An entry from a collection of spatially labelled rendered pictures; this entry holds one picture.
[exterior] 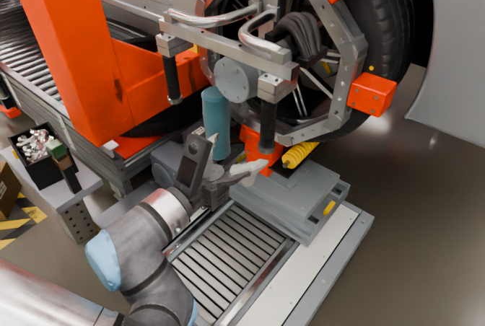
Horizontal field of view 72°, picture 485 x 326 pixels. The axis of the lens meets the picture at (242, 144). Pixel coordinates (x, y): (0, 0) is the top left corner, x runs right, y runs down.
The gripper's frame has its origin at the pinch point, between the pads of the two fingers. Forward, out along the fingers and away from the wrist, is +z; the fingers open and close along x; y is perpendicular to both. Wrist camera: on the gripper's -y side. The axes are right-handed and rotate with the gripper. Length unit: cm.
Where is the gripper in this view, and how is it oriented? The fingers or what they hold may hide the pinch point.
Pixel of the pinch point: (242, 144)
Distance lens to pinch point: 74.0
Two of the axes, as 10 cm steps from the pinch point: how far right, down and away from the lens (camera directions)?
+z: 6.4, -5.1, 5.8
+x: 7.7, 4.2, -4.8
